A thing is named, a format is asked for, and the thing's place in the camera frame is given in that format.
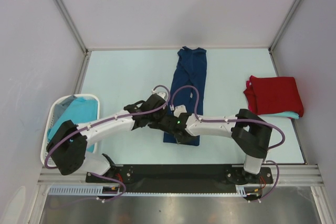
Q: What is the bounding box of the navy blue t shirt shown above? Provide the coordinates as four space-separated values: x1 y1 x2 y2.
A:
162 46 209 146

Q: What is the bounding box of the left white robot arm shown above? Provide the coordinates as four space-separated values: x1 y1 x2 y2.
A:
45 92 170 182

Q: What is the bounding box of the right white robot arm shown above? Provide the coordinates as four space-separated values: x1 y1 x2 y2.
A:
152 109 272 185

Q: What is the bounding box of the turquoise t shirt in basket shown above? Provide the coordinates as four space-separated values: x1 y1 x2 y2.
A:
47 95 100 143

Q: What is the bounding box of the grey shirt in basket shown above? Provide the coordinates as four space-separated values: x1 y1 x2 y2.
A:
54 95 77 121

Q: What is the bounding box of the folded red t shirt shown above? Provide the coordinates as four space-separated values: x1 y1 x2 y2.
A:
244 76 304 117

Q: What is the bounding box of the white laundry basket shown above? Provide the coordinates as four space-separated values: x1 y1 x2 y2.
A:
40 94 100 164

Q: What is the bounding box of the folded light blue t shirt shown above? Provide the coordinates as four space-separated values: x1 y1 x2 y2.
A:
272 111 300 120

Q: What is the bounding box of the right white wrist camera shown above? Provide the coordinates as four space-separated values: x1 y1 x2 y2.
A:
170 105 187 118

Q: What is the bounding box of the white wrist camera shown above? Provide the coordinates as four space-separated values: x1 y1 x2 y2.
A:
152 89 169 101
170 105 187 118

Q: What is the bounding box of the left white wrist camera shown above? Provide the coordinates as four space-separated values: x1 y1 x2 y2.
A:
152 89 169 101

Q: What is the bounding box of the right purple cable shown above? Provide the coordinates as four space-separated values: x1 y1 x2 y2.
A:
169 86 286 204

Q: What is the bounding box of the purple cable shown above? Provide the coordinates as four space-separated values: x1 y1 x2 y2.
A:
169 86 286 204
44 84 171 205

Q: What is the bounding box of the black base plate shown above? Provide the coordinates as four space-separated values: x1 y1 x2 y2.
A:
85 163 274 194

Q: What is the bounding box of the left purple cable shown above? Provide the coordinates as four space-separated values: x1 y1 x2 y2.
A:
44 84 171 205

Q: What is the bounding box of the light blue cable duct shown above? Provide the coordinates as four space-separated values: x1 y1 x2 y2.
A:
48 185 127 195

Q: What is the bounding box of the aluminium frame rail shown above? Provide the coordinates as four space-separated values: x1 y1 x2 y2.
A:
37 165 324 186

